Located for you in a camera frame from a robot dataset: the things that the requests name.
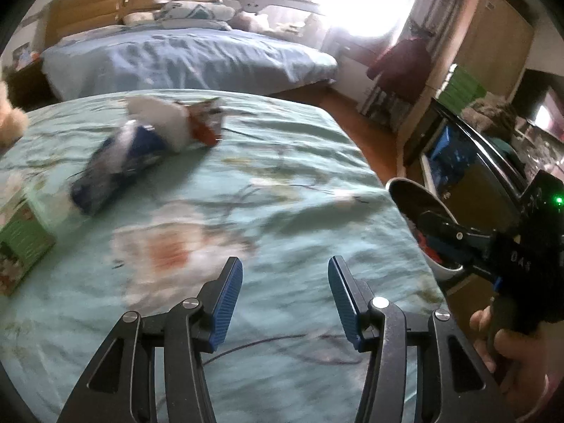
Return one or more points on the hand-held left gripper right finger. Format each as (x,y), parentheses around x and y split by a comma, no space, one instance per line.
(343,299)

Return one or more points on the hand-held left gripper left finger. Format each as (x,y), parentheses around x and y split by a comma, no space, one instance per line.
(227,299)

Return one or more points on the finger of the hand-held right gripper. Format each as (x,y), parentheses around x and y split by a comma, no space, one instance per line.
(449,253)
(445,228)

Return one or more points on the white round trash bin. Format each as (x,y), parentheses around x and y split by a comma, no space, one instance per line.
(403,198)

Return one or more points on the blue white plastic bag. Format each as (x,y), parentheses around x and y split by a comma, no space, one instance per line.
(114,167)

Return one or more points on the brown snack bag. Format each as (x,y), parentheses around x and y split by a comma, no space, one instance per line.
(205,119)

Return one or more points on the green floral carton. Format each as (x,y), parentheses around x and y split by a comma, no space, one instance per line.
(24,238)

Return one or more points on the person's right hand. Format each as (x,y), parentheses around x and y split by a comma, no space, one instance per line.
(528,370)

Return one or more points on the black glass cabinet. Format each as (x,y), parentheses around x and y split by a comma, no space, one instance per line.
(476,185)

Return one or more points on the dark green cloth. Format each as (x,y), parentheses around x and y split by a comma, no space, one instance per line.
(506,154)

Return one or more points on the brown plush toy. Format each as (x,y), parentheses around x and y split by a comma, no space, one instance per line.
(489,116)

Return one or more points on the stack of green boxes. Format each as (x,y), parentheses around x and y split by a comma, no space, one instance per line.
(462,86)

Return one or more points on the black television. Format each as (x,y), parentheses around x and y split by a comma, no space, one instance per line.
(542,101)

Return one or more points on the dark red coat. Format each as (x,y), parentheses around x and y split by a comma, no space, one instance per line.
(401,70)

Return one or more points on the tall wooden wardrobe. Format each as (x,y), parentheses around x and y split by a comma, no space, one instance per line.
(489,39)

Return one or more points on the bed with blue sheet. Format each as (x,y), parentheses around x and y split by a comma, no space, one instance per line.
(185,61)

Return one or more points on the bright window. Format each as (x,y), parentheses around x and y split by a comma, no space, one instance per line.
(361,0)

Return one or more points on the pink plush toy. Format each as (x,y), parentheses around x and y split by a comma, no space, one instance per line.
(251,22)

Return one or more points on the cream teddy bear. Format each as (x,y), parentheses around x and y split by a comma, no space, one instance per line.
(11,119)

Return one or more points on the stack of pillows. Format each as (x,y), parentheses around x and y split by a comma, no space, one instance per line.
(194,13)

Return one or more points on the small white pillow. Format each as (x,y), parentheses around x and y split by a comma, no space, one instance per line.
(137,18)

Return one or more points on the wooden headboard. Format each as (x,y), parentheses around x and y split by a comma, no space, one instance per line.
(88,9)

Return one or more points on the grey bed guard rail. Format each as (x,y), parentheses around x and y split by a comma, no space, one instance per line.
(282,9)

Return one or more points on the small picture frame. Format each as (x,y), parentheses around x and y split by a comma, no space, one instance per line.
(26,55)

